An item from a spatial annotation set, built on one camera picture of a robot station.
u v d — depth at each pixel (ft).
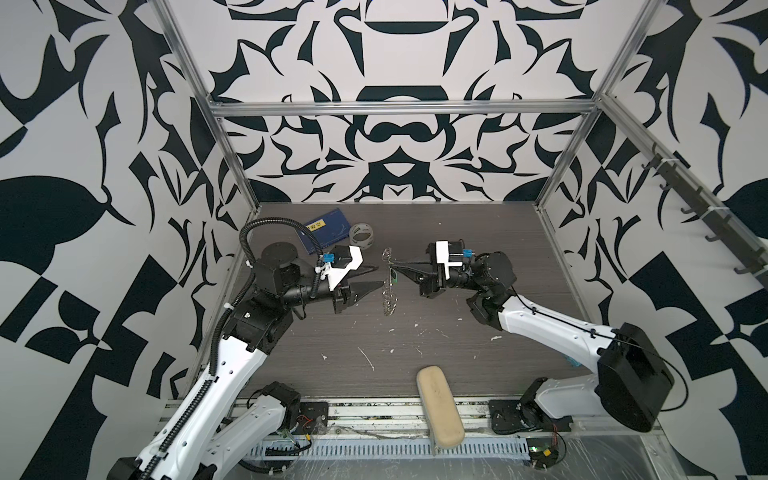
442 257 1.69
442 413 2.36
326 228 3.68
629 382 1.37
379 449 2.13
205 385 1.36
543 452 2.33
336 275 1.69
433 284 1.89
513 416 2.43
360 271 1.82
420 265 1.89
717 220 1.91
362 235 3.57
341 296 1.75
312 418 2.39
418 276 1.96
